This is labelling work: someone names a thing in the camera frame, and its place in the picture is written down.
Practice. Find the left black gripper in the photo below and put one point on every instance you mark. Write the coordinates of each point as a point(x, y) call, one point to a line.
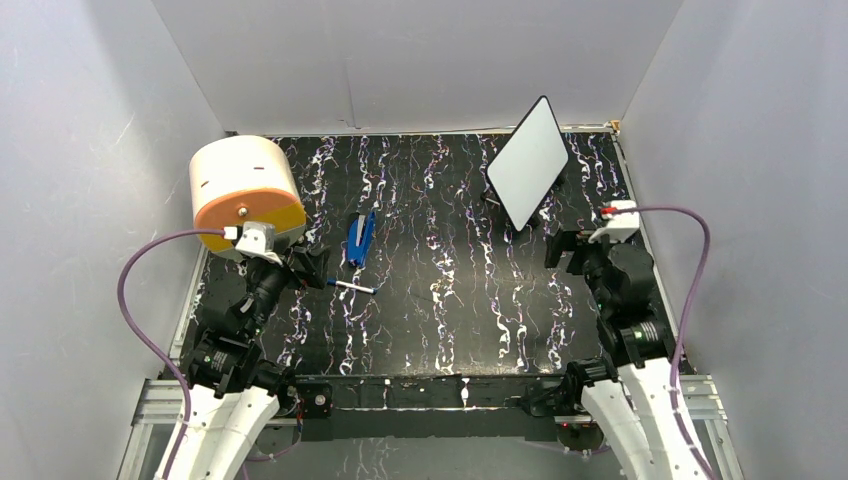
point(314, 264)

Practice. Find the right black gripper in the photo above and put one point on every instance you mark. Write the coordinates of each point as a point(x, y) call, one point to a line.
point(563, 239)

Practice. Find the white whiteboard marker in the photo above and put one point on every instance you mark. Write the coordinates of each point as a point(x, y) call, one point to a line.
point(351, 286)

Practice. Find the small black-framed whiteboard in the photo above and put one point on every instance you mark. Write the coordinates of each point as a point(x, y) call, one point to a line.
point(530, 163)

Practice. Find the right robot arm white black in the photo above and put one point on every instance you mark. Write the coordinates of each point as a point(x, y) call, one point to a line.
point(632, 392)

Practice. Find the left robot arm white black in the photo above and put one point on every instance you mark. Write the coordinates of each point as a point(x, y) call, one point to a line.
point(232, 390)

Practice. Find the blue stapler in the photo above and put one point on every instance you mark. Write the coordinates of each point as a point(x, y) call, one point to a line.
point(359, 238)

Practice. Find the cream orange cylindrical drum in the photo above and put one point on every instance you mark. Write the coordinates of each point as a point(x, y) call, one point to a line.
point(246, 178)

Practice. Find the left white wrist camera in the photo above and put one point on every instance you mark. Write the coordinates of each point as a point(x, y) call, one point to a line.
point(253, 239)

